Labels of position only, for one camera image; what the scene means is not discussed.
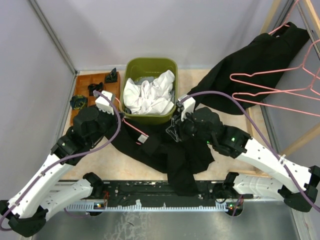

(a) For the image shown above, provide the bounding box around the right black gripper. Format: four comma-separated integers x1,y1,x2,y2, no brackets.
166,107,215,145

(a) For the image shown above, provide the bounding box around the pink hanger of black shirt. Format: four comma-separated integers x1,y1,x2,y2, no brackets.
115,97,149,145

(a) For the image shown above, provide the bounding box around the black shirt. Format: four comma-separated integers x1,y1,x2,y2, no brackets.
188,22,310,109
111,119,214,196

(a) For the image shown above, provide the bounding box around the white shirt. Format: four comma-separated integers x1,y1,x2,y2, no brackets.
123,70,175,116

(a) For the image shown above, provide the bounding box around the pink hanger of grey shirt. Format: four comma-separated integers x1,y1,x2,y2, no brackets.
230,73,320,118

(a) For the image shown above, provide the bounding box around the pink hanger of white shirt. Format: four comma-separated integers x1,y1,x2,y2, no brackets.
229,38,320,98

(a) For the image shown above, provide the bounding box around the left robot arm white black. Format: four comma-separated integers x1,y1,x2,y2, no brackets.
0,106,122,238

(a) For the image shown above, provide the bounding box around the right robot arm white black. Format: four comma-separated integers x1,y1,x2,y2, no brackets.
166,107,320,213

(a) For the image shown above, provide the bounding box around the green plastic basket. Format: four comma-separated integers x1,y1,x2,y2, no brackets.
120,57,178,125

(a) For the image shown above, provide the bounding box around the rolled black sock top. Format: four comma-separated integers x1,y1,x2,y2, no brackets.
104,67,118,84

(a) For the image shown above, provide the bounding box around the rolled black sock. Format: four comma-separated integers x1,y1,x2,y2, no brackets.
104,67,118,84
87,82,104,96

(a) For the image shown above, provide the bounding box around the rolled black sock centre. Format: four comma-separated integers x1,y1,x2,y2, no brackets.
87,82,104,96

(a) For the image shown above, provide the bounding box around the rolled dark sock green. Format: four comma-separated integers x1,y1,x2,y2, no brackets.
69,94,88,110

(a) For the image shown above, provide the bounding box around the wooden clothes rack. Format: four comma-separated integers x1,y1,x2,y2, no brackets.
229,0,320,178

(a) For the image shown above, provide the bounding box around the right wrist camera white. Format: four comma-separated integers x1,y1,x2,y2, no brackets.
176,94,196,122

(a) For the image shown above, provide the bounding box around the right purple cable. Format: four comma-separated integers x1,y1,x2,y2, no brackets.
177,90,320,213

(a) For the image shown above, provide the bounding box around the purple cable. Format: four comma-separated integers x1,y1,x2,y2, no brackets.
0,90,122,231
177,90,320,213

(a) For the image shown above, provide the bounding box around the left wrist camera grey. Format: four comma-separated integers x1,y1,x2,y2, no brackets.
95,90,116,115

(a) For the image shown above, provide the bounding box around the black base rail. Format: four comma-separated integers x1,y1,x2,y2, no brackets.
87,180,240,207

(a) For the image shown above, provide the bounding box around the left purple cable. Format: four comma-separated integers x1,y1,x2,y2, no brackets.
0,90,122,231

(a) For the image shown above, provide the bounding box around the white cable duct strip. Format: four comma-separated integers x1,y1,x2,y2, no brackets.
65,200,236,212

